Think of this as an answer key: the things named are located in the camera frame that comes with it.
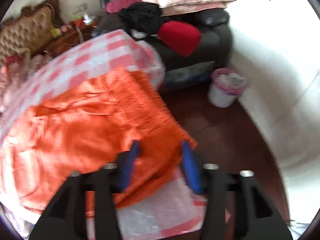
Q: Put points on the black leather armchair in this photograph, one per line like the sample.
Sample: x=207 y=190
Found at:
x=215 y=44

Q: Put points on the carved wooden nightstand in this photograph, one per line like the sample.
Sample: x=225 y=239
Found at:
x=67 y=41

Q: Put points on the white trash bin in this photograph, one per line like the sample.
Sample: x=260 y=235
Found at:
x=227 y=85

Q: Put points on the orange pants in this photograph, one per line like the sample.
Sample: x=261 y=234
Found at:
x=85 y=128

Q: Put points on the pink checkered plastic sheet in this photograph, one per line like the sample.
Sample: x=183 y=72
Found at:
x=172 y=209

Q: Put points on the red garment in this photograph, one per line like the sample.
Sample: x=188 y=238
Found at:
x=183 y=38

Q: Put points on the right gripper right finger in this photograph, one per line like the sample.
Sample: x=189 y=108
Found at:
x=192 y=168

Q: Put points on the magenta cloth on armchair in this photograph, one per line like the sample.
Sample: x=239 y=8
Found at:
x=115 y=6

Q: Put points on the tufted beige headboard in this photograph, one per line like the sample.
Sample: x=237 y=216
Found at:
x=32 y=29

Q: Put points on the black clothing pile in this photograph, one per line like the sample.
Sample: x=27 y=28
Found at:
x=143 y=17

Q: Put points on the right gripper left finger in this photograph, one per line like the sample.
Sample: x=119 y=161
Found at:
x=125 y=164

